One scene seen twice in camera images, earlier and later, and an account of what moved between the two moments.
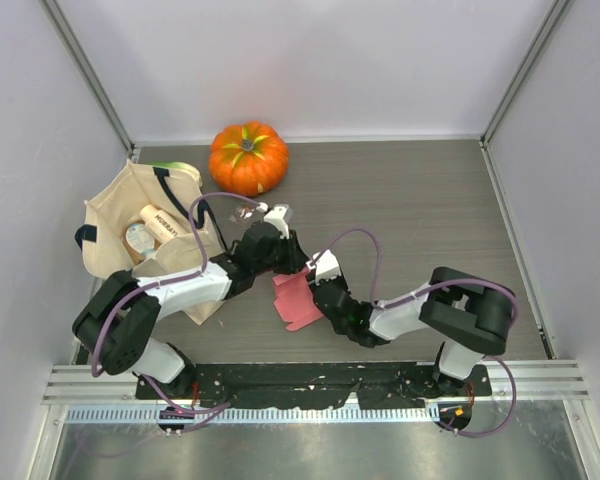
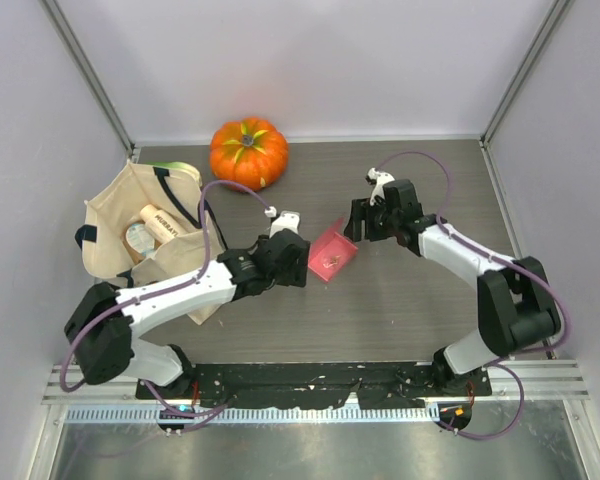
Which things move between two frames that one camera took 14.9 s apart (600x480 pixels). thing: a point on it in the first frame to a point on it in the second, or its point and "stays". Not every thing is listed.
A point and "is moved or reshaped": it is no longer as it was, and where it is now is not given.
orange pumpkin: (248, 159) stays
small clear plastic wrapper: (244, 213) is moved or reshaped
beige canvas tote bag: (153, 223) stays
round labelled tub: (139, 241) stays
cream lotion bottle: (162, 226) stays
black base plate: (311, 384) stays
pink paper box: (295, 300) to (331, 253)
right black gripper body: (338, 281) to (379, 223)
